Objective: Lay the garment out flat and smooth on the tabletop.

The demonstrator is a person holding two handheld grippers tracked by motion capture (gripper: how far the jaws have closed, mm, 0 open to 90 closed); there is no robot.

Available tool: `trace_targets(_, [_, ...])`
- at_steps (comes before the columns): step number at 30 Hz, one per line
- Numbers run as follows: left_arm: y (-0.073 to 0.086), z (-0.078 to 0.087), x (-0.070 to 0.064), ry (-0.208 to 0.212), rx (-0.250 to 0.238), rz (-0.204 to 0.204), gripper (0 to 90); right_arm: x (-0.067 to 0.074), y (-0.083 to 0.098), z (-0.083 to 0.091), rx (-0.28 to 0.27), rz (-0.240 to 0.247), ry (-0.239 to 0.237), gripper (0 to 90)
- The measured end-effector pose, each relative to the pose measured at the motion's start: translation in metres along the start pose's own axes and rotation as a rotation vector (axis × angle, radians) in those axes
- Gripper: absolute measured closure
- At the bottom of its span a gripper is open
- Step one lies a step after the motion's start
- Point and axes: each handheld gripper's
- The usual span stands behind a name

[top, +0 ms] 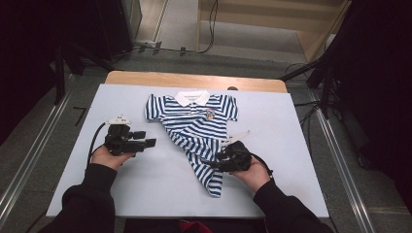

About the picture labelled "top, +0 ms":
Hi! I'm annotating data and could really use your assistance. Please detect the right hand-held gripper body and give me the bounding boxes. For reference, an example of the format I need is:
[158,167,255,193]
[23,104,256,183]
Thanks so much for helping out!
[216,130,254,173]

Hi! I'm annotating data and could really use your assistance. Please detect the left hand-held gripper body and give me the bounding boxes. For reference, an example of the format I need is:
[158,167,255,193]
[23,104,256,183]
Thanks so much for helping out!
[104,115,147,156]

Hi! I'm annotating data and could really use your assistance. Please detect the blue white striped polo shirt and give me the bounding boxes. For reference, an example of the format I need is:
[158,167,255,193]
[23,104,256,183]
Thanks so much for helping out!
[144,89,240,198]

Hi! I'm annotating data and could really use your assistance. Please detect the person's left hand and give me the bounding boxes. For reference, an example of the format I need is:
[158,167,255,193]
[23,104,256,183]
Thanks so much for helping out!
[90,145,136,172]

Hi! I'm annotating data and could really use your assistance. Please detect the person's right hand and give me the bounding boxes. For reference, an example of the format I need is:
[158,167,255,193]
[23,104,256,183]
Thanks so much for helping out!
[230,157,272,194]

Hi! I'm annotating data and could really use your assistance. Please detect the white table cover sheet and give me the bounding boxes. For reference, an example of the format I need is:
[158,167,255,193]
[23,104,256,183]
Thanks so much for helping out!
[46,83,330,218]

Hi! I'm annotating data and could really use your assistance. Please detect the red cloth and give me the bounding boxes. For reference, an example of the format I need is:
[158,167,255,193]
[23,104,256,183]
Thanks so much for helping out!
[179,218,216,233]

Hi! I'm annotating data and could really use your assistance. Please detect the black cabinet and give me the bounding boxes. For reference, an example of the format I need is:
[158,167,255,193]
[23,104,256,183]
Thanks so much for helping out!
[95,0,144,60]

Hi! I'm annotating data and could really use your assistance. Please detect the black tripod stand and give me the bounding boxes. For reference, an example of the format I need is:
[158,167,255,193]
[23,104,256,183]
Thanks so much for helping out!
[279,48,338,119]

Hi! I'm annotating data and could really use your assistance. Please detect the light wooden shelf unit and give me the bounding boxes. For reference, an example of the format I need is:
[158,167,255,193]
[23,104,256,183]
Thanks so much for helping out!
[195,0,353,63]

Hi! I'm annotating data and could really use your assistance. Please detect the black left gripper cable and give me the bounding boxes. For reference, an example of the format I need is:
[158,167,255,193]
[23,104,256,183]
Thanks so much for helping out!
[86,121,109,167]

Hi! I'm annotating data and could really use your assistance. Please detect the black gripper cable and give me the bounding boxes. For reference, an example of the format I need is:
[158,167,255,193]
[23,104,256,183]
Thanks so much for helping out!
[251,152,275,180]
[86,121,109,167]

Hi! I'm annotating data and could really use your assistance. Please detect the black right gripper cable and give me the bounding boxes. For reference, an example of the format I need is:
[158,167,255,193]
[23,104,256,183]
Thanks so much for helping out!
[251,152,275,180]

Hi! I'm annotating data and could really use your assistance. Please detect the black floor cables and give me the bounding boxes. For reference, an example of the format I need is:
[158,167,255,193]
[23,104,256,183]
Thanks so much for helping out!
[292,98,328,134]

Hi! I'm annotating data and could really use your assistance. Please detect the metal floor rail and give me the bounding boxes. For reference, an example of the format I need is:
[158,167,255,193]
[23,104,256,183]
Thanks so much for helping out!
[0,91,75,224]
[309,91,377,233]

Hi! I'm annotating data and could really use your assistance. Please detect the black hanging cable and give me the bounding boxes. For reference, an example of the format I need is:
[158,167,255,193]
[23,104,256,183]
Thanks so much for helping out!
[181,0,220,54]

